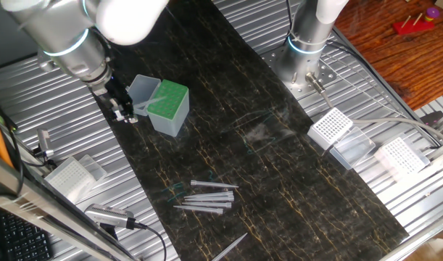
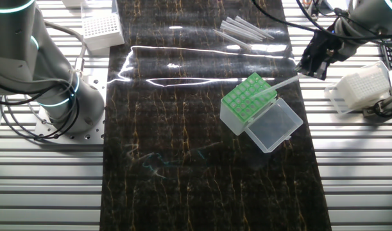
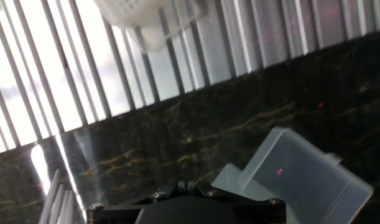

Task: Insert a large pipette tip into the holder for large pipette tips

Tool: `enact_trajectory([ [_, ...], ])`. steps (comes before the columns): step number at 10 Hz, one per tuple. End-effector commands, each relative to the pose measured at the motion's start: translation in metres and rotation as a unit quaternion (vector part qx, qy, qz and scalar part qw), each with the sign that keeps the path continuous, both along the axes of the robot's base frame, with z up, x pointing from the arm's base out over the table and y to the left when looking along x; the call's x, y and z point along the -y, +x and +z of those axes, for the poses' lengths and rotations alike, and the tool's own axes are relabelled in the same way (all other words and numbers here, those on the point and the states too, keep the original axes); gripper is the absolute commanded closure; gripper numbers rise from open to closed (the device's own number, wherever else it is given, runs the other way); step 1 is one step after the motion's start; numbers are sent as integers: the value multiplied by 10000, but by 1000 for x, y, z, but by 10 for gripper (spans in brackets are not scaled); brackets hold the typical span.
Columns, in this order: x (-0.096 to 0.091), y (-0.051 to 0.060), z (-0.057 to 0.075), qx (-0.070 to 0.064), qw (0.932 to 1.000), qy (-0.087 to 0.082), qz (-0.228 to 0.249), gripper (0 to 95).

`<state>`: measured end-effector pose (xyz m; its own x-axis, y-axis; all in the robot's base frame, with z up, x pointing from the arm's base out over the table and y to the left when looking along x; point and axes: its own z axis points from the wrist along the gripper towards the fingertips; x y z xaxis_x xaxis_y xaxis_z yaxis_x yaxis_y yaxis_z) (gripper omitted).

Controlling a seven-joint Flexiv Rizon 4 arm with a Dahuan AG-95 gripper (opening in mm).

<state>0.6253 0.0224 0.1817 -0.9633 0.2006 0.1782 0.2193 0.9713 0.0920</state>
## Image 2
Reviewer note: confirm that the white tip rack clear lid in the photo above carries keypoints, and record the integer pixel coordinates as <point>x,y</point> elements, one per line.
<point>101,27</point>

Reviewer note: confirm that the black marble pattern mat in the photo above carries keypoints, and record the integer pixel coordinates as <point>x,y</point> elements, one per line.
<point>183,176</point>

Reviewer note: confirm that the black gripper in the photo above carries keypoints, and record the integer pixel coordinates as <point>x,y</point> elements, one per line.
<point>324,46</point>

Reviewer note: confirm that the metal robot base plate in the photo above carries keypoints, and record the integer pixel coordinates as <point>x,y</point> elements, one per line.
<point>97,83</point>

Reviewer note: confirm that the clear large pipette tip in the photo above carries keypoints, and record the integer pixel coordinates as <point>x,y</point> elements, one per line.
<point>251,25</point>
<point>242,31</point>
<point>276,85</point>
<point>247,28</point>
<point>232,40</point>
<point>235,33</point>

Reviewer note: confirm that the white tip rack tilted box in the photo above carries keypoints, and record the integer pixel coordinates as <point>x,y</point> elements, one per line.
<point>362,86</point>

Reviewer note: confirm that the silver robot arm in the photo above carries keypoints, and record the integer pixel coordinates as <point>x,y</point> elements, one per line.
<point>16,48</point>

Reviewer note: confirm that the green pipette tip holder box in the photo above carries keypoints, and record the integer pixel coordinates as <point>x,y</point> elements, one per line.
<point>243,104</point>

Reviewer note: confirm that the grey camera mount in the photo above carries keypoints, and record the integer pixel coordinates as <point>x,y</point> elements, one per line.
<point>391,102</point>

